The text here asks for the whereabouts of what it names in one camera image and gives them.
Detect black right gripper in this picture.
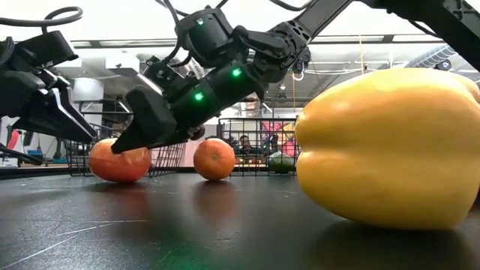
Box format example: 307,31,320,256
110,61,269,155

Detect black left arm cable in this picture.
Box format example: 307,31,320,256
0,6,83,35

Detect black hanging cable reel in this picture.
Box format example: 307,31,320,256
292,47,313,82

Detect yellow hanging cord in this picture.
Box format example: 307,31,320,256
358,35,367,74

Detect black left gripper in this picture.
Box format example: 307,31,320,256
0,29,98,146

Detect silver spiral ceiling duct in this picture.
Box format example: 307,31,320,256
404,44,458,69

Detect red black device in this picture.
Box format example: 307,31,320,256
6,129,22,151

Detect black curved hose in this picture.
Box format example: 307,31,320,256
0,144,44,167

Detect plain white round column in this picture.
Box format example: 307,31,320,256
73,77,105,113

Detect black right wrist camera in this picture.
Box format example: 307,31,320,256
143,55,206,106

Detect round orange fruit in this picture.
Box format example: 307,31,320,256
193,137,236,182

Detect green avocado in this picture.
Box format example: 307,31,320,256
268,151,296,175

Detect black wire basket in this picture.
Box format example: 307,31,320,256
217,118,301,177
63,138,188,177

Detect orange tomato with green stem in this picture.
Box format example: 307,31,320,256
88,137,153,184

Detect black table mat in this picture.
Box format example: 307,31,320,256
0,172,480,270

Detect yellow bell pepper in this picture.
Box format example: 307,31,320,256
295,67,480,230

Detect black ceiling spotlight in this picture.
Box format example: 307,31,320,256
434,58,453,73

